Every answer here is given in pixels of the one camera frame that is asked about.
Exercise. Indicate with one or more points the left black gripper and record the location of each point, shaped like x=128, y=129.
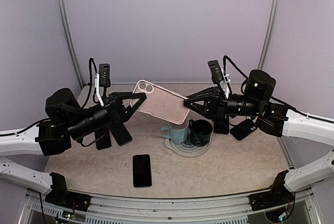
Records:
x=121, y=113

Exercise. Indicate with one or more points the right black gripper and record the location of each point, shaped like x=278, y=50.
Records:
x=216, y=104

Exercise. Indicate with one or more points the pink phone case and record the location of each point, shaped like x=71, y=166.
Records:
x=162, y=103

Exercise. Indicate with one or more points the black smartphone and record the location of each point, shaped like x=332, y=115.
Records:
x=120, y=134
x=102, y=137
x=142, y=171

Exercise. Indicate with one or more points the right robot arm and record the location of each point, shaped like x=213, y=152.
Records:
x=276, y=119

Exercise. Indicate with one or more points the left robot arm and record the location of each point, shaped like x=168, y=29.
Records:
x=66, y=122

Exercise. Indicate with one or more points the black phone case upright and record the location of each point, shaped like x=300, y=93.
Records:
x=221, y=126

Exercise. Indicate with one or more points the black phone case tilted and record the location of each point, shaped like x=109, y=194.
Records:
x=243, y=129

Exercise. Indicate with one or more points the dark green mug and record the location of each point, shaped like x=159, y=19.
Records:
x=200, y=132

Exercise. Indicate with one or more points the light blue mug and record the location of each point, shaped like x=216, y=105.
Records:
x=177, y=134

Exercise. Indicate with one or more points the white grey ceramic plate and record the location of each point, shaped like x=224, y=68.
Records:
x=186, y=151

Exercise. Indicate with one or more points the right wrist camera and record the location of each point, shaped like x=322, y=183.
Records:
x=219, y=78

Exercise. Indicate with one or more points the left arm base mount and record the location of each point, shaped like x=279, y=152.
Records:
x=68, y=199

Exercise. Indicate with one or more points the front aluminium rail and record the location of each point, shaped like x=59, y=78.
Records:
x=115, y=209

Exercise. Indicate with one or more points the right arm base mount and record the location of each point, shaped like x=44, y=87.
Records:
x=270, y=199

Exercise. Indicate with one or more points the right aluminium frame post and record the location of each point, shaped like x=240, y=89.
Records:
x=268, y=34

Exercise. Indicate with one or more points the aluminium frame post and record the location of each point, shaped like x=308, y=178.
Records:
x=70, y=44
x=268, y=34

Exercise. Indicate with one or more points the left aluminium frame post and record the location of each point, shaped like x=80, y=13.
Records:
x=70, y=44

